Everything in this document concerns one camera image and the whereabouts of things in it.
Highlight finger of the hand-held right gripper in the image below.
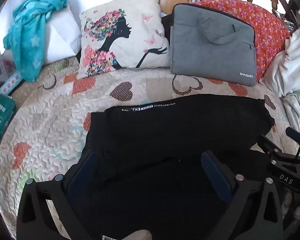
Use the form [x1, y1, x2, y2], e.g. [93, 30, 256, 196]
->
[286, 127, 300, 142]
[257, 135, 284, 162]

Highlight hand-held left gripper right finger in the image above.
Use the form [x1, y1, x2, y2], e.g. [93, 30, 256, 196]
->
[201, 150, 283, 240]

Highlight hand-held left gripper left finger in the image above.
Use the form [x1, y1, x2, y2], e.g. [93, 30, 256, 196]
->
[16, 151, 97, 240]

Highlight black pants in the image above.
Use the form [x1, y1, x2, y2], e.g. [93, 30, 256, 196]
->
[62, 94, 275, 240]

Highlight heart print quilt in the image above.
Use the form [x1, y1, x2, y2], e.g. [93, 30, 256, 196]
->
[0, 55, 300, 240]

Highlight white crumpled cloth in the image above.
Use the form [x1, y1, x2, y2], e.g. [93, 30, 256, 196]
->
[259, 22, 300, 135]

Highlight green box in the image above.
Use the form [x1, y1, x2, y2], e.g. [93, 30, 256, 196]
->
[0, 92, 17, 160]

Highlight red floral cushion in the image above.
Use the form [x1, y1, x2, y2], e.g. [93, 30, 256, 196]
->
[190, 0, 292, 83]

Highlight grey laptop bag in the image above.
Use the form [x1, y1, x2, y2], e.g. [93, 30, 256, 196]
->
[169, 3, 257, 87]

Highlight paint palette box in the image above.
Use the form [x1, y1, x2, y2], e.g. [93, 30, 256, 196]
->
[0, 71, 24, 95]

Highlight dark cloth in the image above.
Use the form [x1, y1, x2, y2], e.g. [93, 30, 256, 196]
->
[281, 4, 300, 34]

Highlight white pillow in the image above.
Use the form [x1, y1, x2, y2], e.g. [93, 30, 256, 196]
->
[0, 0, 128, 64]

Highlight teal star blanket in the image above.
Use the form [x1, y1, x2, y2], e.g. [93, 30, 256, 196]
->
[2, 0, 68, 82]

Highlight printed throw pillow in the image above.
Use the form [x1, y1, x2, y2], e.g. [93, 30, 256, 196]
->
[76, 0, 171, 79]

